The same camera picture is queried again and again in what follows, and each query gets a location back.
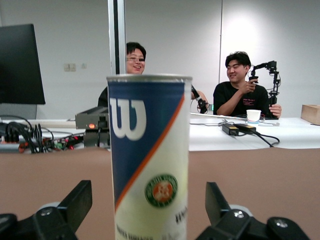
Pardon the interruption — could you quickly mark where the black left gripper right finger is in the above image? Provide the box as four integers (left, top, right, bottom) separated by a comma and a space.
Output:
197, 181, 311, 240

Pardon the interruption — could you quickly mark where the aluminium pillar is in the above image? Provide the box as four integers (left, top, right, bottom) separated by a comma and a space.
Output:
107, 0, 127, 76

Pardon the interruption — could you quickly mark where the black adapter cable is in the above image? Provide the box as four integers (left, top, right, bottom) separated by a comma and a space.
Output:
249, 129, 280, 148

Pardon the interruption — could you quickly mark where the person in black T-shirt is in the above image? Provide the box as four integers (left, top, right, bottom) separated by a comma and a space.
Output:
212, 51, 283, 120

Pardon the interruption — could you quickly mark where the black computer monitor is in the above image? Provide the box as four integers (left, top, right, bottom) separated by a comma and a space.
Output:
0, 23, 46, 105

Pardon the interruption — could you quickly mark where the brown table mat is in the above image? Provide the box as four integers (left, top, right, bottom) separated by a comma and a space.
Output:
0, 146, 320, 240

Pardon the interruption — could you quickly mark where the white wall conduit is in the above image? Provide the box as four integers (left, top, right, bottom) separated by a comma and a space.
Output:
219, 0, 224, 83

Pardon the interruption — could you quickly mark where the white paper cup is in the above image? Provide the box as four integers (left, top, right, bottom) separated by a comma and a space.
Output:
246, 109, 262, 125

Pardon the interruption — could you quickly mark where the black power adapter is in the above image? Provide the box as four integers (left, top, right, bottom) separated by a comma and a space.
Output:
221, 123, 240, 137
234, 123, 258, 134

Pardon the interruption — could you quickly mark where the black electronics box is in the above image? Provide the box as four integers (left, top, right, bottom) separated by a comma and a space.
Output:
74, 106, 111, 149

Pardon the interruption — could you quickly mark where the white table cover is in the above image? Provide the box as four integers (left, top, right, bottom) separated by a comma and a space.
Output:
0, 116, 320, 152

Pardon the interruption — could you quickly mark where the black cable bundle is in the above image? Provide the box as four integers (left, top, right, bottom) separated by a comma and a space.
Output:
0, 114, 76, 155

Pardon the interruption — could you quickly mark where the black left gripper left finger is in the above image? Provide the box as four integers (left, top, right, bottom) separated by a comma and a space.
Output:
0, 179, 93, 240

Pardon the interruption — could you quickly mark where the blue white tennis ball can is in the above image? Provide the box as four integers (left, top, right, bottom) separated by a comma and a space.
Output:
106, 74, 194, 240

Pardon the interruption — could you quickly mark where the wooden box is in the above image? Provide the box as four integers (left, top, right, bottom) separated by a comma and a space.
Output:
300, 104, 320, 126

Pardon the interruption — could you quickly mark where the person with glasses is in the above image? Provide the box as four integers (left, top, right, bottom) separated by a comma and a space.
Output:
97, 41, 209, 109

